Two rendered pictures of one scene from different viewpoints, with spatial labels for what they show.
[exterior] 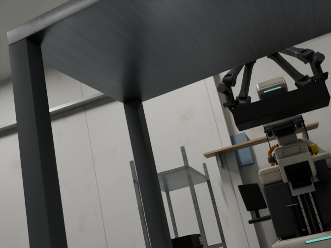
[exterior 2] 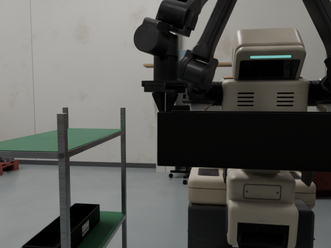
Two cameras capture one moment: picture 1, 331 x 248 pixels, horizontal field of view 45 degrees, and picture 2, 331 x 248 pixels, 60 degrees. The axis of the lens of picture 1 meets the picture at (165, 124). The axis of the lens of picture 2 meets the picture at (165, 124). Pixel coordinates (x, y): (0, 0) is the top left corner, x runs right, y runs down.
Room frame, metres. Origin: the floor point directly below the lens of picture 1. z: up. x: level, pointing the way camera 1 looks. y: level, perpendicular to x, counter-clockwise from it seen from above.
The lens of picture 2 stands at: (1.80, -0.38, 1.15)
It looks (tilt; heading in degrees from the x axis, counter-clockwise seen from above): 5 degrees down; 355
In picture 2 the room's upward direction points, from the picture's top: straight up
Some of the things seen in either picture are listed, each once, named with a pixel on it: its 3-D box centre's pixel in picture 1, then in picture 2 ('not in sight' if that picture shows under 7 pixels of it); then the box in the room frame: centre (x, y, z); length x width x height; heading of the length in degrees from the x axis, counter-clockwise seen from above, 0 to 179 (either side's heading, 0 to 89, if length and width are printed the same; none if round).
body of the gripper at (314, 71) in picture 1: (318, 73); not in sight; (2.33, -1.00, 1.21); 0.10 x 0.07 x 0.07; 76
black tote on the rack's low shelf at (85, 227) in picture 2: (189, 242); (67, 231); (3.42, 0.02, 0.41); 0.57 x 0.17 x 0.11; 167
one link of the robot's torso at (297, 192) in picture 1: (307, 172); (273, 228); (2.78, -0.88, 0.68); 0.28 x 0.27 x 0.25; 76
